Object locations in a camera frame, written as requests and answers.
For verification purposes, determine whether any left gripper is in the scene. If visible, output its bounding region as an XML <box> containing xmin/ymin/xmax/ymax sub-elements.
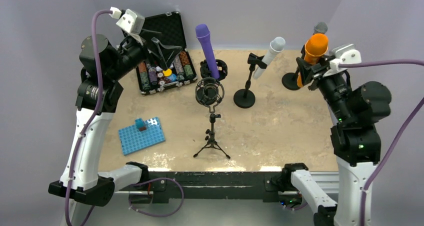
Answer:
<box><xmin>106</xmin><ymin>28</ymin><xmax>181</xmax><ymax>81</ymax></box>

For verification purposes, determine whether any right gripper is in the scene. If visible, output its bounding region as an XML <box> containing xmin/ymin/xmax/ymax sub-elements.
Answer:
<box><xmin>298</xmin><ymin>50</ymin><xmax>355</xmax><ymax>121</ymax></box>

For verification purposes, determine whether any orange microphone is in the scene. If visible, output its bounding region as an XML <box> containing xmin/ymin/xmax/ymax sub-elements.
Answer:
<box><xmin>296</xmin><ymin>33</ymin><xmax>329</xmax><ymax>88</ymax></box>

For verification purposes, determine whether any black tripod shock mount stand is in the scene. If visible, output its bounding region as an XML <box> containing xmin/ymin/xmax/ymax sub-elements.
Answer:
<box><xmin>193</xmin><ymin>77</ymin><xmax>231</xmax><ymax>160</ymax></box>

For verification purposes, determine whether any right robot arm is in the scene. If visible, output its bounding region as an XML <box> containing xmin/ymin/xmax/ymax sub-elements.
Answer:
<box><xmin>280</xmin><ymin>50</ymin><xmax>392</xmax><ymax>226</ymax></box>

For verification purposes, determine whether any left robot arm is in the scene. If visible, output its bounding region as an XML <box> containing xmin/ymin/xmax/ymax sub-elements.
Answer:
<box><xmin>48</xmin><ymin>29</ymin><xmax>183</xmax><ymax>207</ymax></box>

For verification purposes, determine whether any black silver-head microphone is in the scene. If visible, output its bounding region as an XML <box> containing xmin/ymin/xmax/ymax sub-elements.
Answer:
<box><xmin>313</xmin><ymin>21</ymin><xmax>328</xmax><ymax>35</ymax></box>

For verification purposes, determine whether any white microphone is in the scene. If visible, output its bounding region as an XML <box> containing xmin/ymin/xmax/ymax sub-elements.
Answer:
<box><xmin>252</xmin><ymin>36</ymin><xmax>286</xmax><ymax>80</ymax></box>

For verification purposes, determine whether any purple microphone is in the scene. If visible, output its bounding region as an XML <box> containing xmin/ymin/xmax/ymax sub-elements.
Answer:
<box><xmin>195</xmin><ymin>23</ymin><xmax>216</xmax><ymax>66</ymax></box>

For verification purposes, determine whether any black clip round base stand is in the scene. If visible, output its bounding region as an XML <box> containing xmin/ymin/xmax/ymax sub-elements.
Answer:
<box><xmin>233</xmin><ymin>53</ymin><xmax>267</xmax><ymax>109</ymax></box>

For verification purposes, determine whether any yellow chip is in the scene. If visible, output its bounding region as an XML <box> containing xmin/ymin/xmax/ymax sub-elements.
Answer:
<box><xmin>162</xmin><ymin>68</ymin><xmax>173</xmax><ymax>77</ymax></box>

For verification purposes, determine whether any black poker chip case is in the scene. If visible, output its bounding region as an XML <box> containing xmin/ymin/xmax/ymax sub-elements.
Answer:
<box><xmin>118</xmin><ymin>11</ymin><xmax>198</xmax><ymax>95</ymax></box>

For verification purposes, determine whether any small blue brick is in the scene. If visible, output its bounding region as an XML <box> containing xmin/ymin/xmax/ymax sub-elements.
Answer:
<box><xmin>134</xmin><ymin>118</ymin><xmax>147</xmax><ymax>132</ymax></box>

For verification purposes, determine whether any blue building baseplate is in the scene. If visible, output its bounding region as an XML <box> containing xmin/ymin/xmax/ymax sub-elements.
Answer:
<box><xmin>118</xmin><ymin>117</ymin><xmax>166</xmax><ymax>156</ymax></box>

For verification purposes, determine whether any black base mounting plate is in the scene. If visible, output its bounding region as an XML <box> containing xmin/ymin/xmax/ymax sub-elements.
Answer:
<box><xmin>127</xmin><ymin>171</ymin><xmax>302</xmax><ymax>206</ymax></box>

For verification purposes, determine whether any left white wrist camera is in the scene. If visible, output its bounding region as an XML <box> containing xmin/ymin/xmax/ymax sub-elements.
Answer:
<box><xmin>109</xmin><ymin>7</ymin><xmax>145</xmax><ymax>35</ymax></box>

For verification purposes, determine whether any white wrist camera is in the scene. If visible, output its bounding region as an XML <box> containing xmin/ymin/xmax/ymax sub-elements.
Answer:
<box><xmin>323</xmin><ymin>43</ymin><xmax>362</xmax><ymax>77</ymax></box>
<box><xmin>109</xmin><ymin>7</ymin><xmax>145</xmax><ymax>35</ymax></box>

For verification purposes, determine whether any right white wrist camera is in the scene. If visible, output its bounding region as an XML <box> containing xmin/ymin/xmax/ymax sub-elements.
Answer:
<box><xmin>323</xmin><ymin>43</ymin><xmax>362</xmax><ymax>77</ymax></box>

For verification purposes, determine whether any black shock mount round stand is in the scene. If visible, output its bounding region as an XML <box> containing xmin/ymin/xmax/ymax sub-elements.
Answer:
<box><xmin>200</xmin><ymin>59</ymin><xmax>228</xmax><ymax>81</ymax></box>

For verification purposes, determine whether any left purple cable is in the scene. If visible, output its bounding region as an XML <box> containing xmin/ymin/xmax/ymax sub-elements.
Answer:
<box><xmin>63</xmin><ymin>9</ymin><xmax>115</xmax><ymax>226</ymax></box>

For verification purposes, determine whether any purple cable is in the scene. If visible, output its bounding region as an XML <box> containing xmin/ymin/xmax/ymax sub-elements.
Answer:
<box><xmin>346</xmin><ymin>58</ymin><xmax>424</xmax><ymax>226</ymax></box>
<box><xmin>63</xmin><ymin>9</ymin><xmax>115</xmax><ymax>226</ymax></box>

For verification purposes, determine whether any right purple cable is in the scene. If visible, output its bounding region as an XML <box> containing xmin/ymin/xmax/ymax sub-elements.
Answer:
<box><xmin>346</xmin><ymin>58</ymin><xmax>424</xmax><ymax>226</ymax></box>

